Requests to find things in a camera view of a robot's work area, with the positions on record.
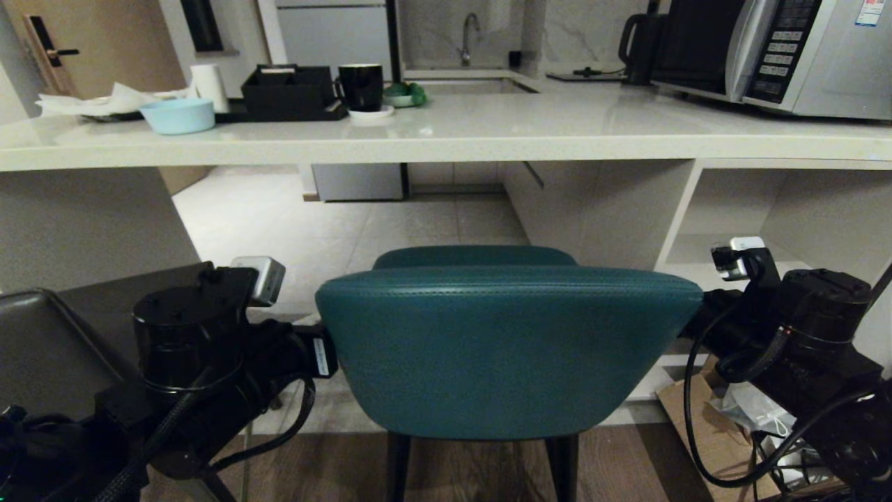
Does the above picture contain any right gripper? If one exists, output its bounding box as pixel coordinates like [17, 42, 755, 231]
[679, 289, 783, 351]

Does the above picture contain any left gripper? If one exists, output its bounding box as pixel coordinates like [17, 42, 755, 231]
[240, 321, 341, 420]

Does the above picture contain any teal leather bar stool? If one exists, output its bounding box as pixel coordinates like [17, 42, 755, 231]
[315, 245, 705, 502]

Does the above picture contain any white under-counter shelf unit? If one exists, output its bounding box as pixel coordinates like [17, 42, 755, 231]
[599, 158, 892, 427]

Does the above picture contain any flat black counter pad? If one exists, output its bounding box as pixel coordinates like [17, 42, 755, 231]
[545, 66, 628, 83]

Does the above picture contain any chrome kitchen faucet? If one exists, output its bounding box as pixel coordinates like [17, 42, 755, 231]
[456, 12, 482, 69]

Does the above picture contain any white plastic bag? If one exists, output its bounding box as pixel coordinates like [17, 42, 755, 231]
[709, 381, 797, 439]

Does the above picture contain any brown cardboard box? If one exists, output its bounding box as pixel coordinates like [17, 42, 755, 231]
[656, 354, 847, 502]

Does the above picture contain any black organizer tray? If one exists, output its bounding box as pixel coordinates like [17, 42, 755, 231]
[216, 63, 350, 125]

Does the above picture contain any light blue bowl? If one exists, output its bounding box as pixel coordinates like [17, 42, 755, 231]
[139, 98, 216, 136]

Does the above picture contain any white paper towel roll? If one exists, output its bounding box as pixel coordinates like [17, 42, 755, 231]
[189, 63, 231, 114]

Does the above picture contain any black mug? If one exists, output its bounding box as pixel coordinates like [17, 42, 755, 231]
[335, 63, 385, 113]

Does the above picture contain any black electric kettle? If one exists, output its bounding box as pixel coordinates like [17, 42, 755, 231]
[617, 11, 671, 86]

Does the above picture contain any silver microwave oven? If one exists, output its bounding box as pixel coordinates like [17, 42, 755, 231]
[649, 0, 892, 120]

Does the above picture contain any green cloth in dish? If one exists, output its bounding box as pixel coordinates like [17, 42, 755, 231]
[383, 82, 429, 109]

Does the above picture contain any white crumpled paper sheet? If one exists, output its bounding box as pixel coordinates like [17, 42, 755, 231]
[36, 82, 197, 119]

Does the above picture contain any wooden door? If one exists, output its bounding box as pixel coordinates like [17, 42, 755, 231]
[0, 0, 189, 100]

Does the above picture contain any black cable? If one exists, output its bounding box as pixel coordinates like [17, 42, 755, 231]
[683, 300, 880, 489]
[202, 373, 318, 478]

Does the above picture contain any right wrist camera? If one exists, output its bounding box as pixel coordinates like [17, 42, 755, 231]
[711, 236, 783, 294]

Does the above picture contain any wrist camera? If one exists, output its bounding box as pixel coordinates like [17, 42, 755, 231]
[711, 236, 783, 294]
[230, 256, 287, 308]

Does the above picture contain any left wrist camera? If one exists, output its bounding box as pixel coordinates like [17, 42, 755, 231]
[230, 256, 287, 308]

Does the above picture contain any black door lock handle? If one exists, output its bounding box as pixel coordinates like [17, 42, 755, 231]
[26, 15, 80, 69]

